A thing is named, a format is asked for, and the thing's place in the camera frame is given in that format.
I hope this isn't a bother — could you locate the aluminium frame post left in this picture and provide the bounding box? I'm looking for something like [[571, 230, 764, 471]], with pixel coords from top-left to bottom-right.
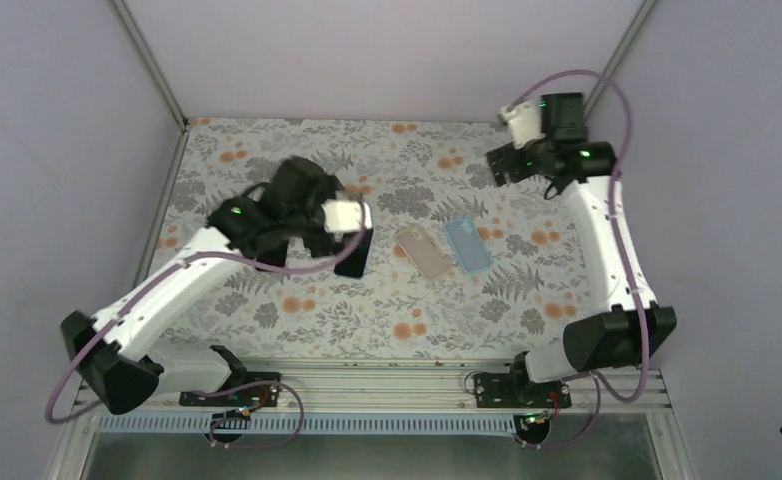
[[109, 0, 188, 131]]

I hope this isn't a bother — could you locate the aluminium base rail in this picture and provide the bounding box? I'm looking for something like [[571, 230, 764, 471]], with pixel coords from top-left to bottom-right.
[[76, 357, 671, 415]]

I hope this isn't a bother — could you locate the black phone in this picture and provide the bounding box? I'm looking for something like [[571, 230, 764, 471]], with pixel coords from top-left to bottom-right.
[[255, 240, 289, 273]]

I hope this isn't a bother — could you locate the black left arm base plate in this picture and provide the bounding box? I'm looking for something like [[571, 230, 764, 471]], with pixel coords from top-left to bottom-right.
[[179, 372, 281, 410]]

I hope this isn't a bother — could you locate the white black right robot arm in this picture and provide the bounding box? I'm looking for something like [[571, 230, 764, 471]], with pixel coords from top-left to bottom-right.
[[486, 92, 677, 407]]

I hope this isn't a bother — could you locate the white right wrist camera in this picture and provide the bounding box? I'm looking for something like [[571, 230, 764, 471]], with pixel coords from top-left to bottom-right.
[[499, 101, 545, 150]]

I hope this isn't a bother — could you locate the white slotted cable duct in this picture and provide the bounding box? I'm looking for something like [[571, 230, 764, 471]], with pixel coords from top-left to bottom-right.
[[98, 412, 516, 436]]

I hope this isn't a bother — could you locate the floral patterned table mat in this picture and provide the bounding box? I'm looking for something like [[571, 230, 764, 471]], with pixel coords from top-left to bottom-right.
[[153, 118, 593, 360]]

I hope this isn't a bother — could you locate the aluminium frame post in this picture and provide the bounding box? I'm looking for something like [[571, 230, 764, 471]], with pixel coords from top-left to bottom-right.
[[584, 0, 658, 120], [109, 0, 188, 131]]

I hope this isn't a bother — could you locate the light blue phone case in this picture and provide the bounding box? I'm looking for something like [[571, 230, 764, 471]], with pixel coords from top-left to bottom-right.
[[444, 217, 493, 274]]

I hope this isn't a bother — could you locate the black smartphone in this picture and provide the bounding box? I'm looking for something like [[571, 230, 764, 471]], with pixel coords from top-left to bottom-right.
[[333, 229, 373, 279]]

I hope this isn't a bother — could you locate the beige clear phone case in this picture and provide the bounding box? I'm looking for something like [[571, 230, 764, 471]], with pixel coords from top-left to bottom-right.
[[394, 225, 452, 280]]

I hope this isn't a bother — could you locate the aluminium frame post right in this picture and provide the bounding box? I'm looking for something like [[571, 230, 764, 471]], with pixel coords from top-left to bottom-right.
[[584, 0, 658, 120]]

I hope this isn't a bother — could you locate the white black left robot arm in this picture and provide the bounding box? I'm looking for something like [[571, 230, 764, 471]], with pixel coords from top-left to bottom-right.
[[57, 156, 372, 415]]

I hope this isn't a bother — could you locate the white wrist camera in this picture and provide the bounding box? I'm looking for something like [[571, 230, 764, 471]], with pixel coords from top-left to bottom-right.
[[499, 101, 545, 150], [321, 199, 373, 234]]

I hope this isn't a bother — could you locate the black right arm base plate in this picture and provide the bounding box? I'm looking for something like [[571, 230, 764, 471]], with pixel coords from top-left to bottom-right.
[[472, 372, 572, 409]]

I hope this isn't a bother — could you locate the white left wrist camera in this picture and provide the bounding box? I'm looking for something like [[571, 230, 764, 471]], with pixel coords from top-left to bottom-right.
[[321, 199, 373, 234]]

